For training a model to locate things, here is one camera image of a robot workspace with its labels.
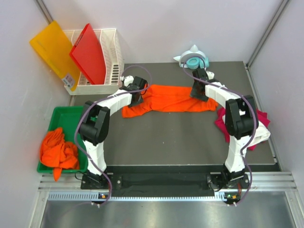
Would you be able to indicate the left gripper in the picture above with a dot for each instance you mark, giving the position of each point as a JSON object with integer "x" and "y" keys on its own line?
{"x": 141, "y": 101}

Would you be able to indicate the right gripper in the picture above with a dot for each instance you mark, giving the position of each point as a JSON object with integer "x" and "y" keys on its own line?
{"x": 194, "y": 94}

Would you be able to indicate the orange t-shirt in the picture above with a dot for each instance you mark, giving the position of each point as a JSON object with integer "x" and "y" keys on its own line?
{"x": 58, "y": 154}
{"x": 169, "y": 99}

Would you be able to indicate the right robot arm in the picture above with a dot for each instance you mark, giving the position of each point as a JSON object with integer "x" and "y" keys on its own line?
{"x": 241, "y": 122}

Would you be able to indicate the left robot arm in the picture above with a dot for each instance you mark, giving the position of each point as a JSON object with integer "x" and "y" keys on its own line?
{"x": 94, "y": 128}

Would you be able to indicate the teal cat-ear headphones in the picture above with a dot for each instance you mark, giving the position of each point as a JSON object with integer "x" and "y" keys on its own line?
{"x": 192, "y": 59}

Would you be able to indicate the white file organizer basket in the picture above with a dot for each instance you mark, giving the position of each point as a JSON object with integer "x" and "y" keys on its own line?
{"x": 114, "y": 61}

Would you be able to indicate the red folder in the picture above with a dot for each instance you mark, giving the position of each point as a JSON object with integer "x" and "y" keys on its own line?
{"x": 88, "y": 56}

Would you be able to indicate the magenta folded t-shirt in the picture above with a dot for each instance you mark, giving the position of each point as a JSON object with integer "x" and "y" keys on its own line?
{"x": 262, "y": 116}

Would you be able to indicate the green plastic bin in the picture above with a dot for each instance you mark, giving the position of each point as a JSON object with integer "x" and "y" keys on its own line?
{"x": 67, "y": 118}

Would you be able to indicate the white folded t-shirt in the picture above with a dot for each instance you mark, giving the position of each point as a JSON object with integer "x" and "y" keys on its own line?
{"x": 262, "y": 134}

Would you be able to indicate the orange t-shirt in bin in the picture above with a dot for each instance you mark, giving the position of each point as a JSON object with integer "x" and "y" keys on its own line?
{"x": 58, "y": 154}

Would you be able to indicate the yellow folder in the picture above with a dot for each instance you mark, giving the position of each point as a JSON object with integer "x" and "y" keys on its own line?
{"x": 54, "y": 47}

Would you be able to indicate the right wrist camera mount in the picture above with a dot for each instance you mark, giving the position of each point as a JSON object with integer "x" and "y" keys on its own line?
{"x": 210, "y": 75}

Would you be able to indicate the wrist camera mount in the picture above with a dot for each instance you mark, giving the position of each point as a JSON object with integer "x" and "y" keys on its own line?
{"x": 126, "y": 80}
{"x": 210, "y": 75}

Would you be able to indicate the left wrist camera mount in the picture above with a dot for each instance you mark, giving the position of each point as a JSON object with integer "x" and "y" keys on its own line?
{"x": 126, "y": 80}

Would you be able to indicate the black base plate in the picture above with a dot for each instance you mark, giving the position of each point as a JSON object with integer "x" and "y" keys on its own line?
{"x": 169, "y": 180}

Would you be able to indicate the aluminium frame rail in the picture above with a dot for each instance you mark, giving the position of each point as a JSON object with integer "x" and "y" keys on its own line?
{"x": 70, "y": 189}

